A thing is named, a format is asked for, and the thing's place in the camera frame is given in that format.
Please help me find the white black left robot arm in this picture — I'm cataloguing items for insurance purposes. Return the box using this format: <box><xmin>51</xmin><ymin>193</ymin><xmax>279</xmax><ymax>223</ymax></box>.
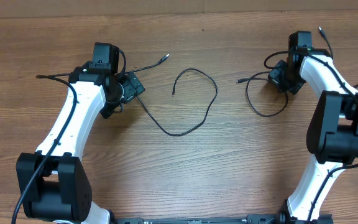
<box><xmin>12</xmin><ymin>42</ymin><xmax>145</xmax><ymax>223</ymax></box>

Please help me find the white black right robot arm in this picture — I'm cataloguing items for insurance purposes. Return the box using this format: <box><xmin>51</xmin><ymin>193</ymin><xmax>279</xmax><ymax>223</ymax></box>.
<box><xmin>268</xmin><ymin>31</ymin><xmax>358</xmax><ymax>223</ymax></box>

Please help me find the black USB-A cable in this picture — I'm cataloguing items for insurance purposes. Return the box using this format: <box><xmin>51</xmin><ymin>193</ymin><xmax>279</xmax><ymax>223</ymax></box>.
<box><xmin>124</xmin><ymin>54</ymin><xmax>219</xmax><ymax>138</ymax></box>

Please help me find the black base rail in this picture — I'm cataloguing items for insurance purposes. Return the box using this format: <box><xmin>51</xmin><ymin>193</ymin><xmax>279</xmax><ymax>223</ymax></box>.
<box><xmin>114</xmin><ymin>213</ymin><xmax>334</xmax><ymax>224</ymax></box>

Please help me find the black USB-C cable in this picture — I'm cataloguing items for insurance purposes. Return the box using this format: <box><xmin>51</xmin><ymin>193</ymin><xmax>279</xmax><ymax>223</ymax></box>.
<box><xmin>236</xmin><ymin>26</ymin><xmax>358</xmax><ymax>118</ymax></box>

